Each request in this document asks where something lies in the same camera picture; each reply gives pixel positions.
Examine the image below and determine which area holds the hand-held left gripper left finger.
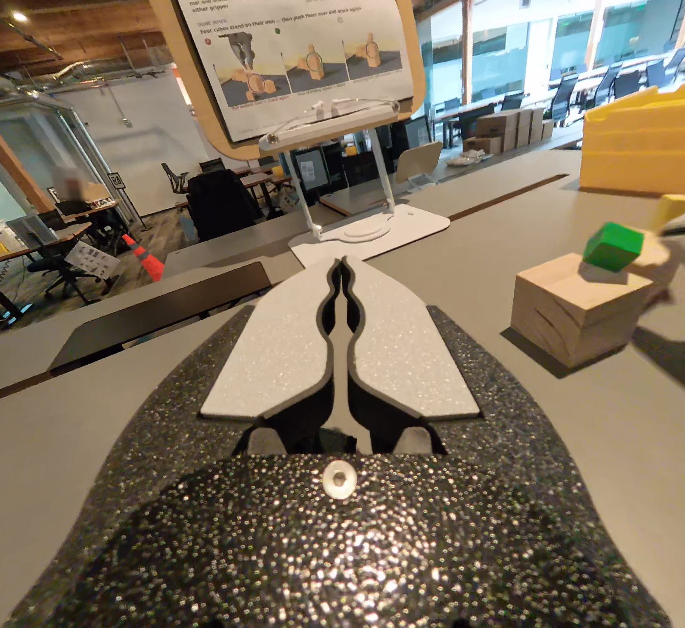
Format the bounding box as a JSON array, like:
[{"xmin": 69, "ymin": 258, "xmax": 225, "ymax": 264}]
[{"xmin": 199, "ymin": 257, "xmax": 344, "ymax": 456}]

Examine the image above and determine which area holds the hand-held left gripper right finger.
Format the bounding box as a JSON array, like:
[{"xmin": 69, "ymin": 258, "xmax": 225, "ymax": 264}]
[{"xmin": 341, "ymin": 255, "xmax": 481, "ymax": 453}]

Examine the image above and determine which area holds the large natural wooden cube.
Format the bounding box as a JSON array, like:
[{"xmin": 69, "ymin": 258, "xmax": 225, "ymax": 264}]
[{"xmin": 511, "ymin": 253, "xmax": 670, "ymax": 370}]

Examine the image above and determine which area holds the green wooden cube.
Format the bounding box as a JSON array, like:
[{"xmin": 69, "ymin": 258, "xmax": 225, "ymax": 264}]
[{"xmin": 582, "ymin": 221, "xmax": 646, "ymax": 273}]

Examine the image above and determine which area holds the medium natural wooden cube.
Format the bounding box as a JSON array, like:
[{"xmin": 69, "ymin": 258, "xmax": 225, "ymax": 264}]
[{"xmin": 631, "ymin": 234, "xmax": 671, "ymax": 297}]

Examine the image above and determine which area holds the yellow wooden cube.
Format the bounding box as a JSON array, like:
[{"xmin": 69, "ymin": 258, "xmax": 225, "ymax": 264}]
[{"xmin": 655, "ymin": 194, "xmax": 685, "ymax": 233}]

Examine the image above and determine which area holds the black table panel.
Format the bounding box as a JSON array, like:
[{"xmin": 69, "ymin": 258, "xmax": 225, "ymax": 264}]
[{"xmin": 48, "ymin": 261, "xmax": 273, "ymax": 372}]

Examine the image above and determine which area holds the orange traffic cone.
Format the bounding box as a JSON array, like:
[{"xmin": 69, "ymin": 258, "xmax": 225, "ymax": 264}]
[{"xmin": 122, "ymin": 234, "xmax": 166, "ymax": 282}]

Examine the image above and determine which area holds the small beige board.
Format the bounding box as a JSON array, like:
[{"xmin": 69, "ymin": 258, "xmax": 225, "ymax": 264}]
[{"xmin": 396, "ymin": 142, "xmax": 444, "ymax": 190}]

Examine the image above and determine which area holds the black mesh office chair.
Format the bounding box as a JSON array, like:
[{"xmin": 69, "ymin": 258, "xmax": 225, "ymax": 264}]
[{"xmin": 27, "ymin": 240, "xmax": 103, "ymax": 308}]

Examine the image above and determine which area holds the stack of cardboard boxes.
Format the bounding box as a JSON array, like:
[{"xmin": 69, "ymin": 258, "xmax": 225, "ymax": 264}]
[{"xmin": 463, "ymin": 107, "xmax": 555, "ymax": 155}]

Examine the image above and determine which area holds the yellow plastic bin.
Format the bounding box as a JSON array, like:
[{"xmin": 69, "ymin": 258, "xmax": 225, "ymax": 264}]
[{"xmin": 580, "ymin": 86, "xmax": 685, "ymax": 195}]

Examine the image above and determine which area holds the wooden instruction sheet board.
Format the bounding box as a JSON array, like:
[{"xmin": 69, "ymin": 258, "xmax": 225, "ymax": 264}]
[{"xmin": 140, "ymin": 0, "xmax": 427, "ymax": 161}]

